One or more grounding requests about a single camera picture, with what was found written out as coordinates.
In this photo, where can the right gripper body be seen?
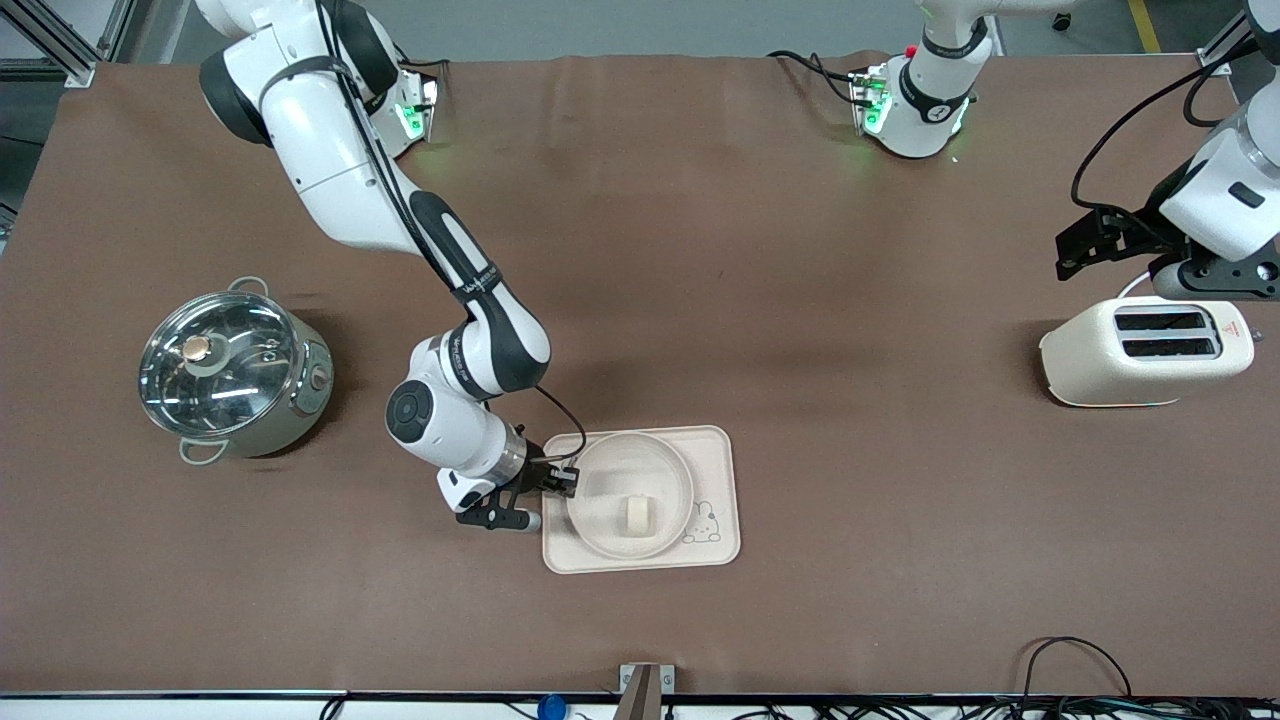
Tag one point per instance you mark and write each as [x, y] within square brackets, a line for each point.
[540, 474]

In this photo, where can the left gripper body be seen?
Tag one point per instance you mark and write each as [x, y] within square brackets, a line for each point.
[1128, 229]

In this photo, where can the cream round plate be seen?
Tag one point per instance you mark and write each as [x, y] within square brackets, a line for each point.
[620, 470]

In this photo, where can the small white bun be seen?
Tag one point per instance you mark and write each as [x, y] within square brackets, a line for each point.
[638, 517]

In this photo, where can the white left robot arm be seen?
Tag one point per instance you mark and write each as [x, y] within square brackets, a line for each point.
[930, 90]

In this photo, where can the white two-slot toaster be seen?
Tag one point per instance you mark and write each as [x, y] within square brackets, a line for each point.
[1140, 375]

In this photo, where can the cream rabbit print tray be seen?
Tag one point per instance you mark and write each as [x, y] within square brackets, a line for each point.
[715, 470]

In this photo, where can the pale green cooking pot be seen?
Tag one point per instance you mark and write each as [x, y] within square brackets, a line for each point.
[300, 420]

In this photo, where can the blue round cap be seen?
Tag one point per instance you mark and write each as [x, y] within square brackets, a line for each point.
[551, 708]

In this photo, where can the glass pot lid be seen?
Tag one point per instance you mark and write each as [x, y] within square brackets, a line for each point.
[215, 365]

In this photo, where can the aluminium frame profile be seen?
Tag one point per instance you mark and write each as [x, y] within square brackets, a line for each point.
[60, 40]
[1225, 50]

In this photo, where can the metal table edge bracket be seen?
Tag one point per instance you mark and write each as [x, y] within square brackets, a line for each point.
[645, 690]

